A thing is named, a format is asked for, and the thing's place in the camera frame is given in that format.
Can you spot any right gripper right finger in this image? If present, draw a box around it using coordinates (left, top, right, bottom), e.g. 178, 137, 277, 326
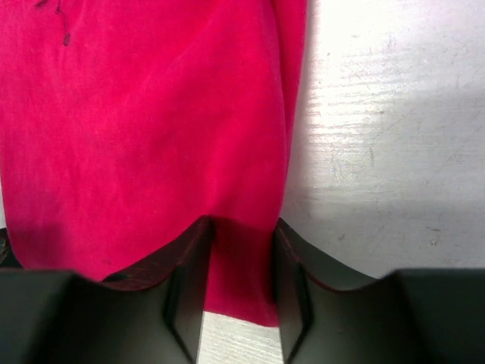
272, 221, 484, 363

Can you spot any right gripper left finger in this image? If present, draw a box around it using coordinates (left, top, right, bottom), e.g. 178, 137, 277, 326
1, 216, 214, 363

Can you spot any red t-shirt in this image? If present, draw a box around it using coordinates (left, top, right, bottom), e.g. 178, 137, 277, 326
1, 1, 308, 326

